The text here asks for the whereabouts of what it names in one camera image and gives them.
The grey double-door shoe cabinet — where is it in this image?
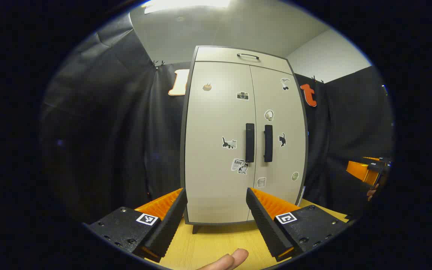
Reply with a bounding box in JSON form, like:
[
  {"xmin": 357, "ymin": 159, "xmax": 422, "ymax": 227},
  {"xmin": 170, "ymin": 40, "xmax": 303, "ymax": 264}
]
[{"xmin": 180, "ymin": 45, "xmax": 309, "ymax": 235}]

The black door handle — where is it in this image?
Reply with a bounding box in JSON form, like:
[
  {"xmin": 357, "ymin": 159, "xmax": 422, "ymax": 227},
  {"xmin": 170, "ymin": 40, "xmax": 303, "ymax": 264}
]
[
  {"xmin": 245, "ymin": 123, "xmax": 255, "ymax": 163},
  {"xmin": 264, "ymin": 124, "xmax": 273, "ymax": 162}
]

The cabinet door with camera sticker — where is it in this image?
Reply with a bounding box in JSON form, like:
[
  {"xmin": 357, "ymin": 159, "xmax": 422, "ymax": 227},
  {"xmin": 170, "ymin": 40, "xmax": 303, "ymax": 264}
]
[{"xmin": 184, "ymin": 61, "xmax": 256, "ymax": 225}]

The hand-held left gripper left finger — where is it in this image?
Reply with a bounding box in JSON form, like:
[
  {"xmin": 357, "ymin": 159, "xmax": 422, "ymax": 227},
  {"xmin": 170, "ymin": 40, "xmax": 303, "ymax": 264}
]
[{"xmin": 83, "ymin": 187, "xmax": 188, "ymax": 263}]

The cabinet door with headphone sticker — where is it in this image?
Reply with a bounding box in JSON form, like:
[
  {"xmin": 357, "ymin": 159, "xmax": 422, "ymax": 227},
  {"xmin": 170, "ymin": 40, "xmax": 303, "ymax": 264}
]
[{"xmin": 249, "ymin": 65, "xmax": 307, "ymax": 222}]

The ceiling light panel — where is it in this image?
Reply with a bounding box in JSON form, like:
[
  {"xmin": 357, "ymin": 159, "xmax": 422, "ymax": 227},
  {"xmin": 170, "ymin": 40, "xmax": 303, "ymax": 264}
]
[{"xmin": 144, "ymin": 0, "xmax": 231, "ymax": 15}]

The black backdrop cloth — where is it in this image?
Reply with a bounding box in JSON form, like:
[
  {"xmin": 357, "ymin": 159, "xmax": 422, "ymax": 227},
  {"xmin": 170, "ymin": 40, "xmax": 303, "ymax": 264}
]
[{"xmin": 40, "ymin": 11, "xmax": 395, "ymax": 225}]

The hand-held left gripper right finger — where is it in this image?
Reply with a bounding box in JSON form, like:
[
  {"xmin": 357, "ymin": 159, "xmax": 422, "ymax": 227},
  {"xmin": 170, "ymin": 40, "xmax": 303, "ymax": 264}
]
[{"xmin": 245, "ymin": 187, "xmax": 351, "ymax": 263}]

